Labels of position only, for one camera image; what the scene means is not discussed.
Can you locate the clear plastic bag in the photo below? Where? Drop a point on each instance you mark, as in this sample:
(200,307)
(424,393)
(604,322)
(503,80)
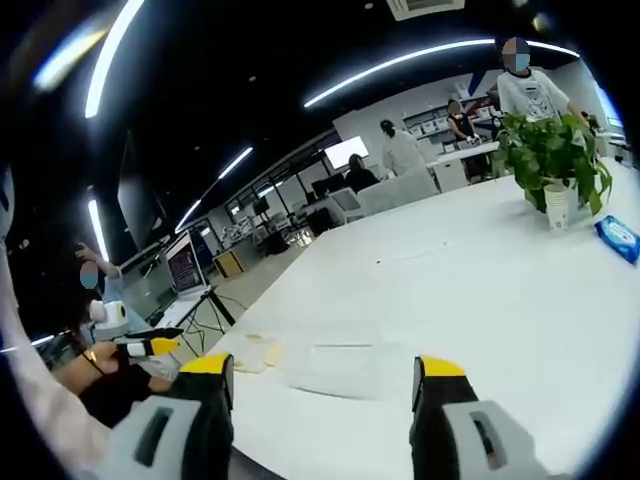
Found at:
(345,367)

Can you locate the yellow black box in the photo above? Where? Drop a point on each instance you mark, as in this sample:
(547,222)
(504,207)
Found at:
(229,263)

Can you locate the white paper cup pot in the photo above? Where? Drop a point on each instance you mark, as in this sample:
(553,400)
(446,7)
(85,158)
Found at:
(559,207)

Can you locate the wall shelf with bins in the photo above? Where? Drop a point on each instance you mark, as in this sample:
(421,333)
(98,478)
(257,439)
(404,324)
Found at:
(440,122)

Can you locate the white background table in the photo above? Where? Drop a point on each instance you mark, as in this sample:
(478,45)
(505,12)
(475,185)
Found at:
(467,160)

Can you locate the white lit monitor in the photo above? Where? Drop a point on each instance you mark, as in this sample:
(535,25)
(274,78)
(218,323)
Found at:
(347,152)

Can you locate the ceiling strip light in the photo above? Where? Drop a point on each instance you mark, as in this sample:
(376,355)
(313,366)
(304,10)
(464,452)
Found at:
(187,216)
(235,163)
(400,70)
(112,50)
(97,230)

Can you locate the green potted plant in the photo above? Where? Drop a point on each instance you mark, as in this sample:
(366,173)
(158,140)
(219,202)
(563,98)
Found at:
(550,150)

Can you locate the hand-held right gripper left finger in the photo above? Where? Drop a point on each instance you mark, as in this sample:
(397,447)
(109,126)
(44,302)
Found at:
(150,425)

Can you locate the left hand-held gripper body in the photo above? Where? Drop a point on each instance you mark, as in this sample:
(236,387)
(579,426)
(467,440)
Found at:
(111,317)

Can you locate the gold wrist watch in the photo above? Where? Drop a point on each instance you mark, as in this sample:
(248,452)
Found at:
(90,356)

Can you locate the laptop with lit screen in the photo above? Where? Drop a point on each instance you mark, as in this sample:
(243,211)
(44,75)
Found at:
(186,265)

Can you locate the person's light shirt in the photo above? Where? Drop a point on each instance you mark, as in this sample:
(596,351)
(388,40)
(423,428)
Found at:
(45,400)

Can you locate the blue wet wipes pack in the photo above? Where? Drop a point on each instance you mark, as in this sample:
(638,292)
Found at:
(620,237)

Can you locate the cream cloth piece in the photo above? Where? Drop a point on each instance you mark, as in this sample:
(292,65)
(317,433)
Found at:
(260,352)

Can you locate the ceiling air vent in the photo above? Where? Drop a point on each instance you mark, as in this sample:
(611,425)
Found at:
(425,7)

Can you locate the large black display screen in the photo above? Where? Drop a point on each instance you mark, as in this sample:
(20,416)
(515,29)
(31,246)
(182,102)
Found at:
(140,195)

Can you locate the dark cloth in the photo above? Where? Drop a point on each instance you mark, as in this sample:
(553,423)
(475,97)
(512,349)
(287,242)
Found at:
(120,390)

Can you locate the person's left hand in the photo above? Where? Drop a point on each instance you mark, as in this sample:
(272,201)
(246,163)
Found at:
(111,356)

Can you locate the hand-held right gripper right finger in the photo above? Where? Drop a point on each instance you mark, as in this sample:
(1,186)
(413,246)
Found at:
(450,425)

